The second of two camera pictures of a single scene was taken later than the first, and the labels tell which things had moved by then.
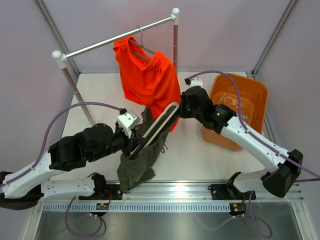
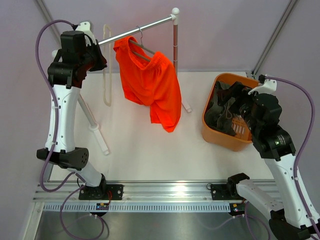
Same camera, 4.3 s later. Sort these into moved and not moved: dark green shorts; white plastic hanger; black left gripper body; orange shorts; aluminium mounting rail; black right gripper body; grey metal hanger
Moved: white plastic hanger; black left gripper body; black right gripper body; dark green shorts
Not moved: aluminium mounting rail; grey metal hanger; orange shorts
